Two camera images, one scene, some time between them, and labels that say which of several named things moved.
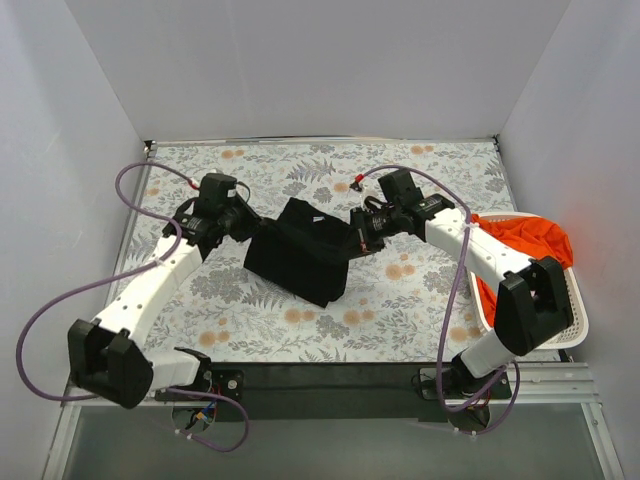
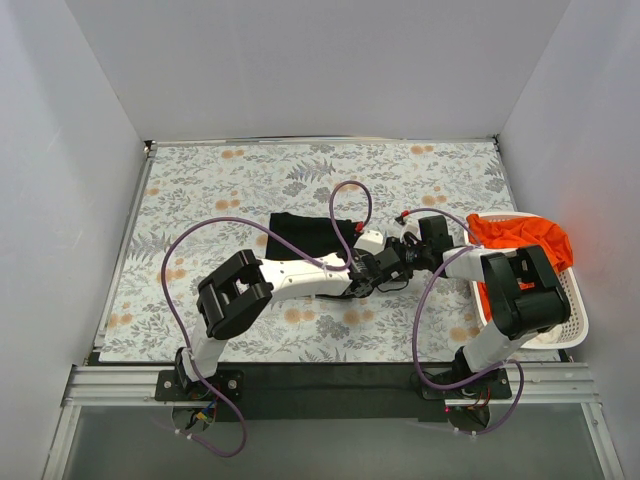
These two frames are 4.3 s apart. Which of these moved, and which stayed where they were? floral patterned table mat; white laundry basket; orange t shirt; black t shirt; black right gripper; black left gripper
Moved: black right gripper; black left gripper; black t shirt
Stayed: white laundry basket; floral patterned table mat; orange t shirt
